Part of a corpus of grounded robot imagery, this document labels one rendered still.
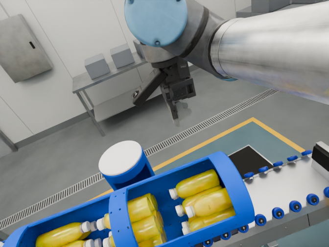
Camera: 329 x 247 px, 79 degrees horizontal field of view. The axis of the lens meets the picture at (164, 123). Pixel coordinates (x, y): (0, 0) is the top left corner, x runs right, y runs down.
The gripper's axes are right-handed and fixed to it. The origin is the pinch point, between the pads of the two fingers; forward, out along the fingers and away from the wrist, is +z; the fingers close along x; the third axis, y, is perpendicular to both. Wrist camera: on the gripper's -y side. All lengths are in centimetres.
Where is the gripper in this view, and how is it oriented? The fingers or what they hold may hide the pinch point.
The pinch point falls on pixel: (175, 123)
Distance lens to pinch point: 60.8
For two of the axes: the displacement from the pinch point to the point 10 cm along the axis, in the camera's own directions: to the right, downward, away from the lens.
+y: 9.4, -3.4, 0.3
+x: -2.2, -5.3, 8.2
